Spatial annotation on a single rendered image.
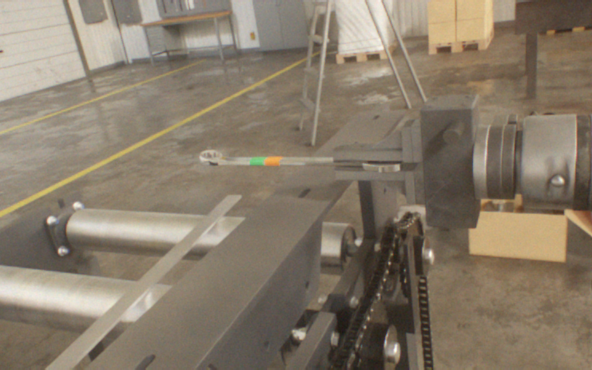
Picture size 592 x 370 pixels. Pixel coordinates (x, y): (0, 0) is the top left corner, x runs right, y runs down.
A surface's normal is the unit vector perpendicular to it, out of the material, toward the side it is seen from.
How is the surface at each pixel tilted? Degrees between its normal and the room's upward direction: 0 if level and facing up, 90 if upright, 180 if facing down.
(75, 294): 31
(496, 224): 90
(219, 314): 0
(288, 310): 90
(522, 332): 0
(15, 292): 48
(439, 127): 90
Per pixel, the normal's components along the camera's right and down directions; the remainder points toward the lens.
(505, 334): -0.14, -0.92
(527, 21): -0.35, 0.40
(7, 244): 0.91, 0.03
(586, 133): -0.37, -0.51
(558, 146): -0.41, -0.21
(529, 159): -0.44, 0.08
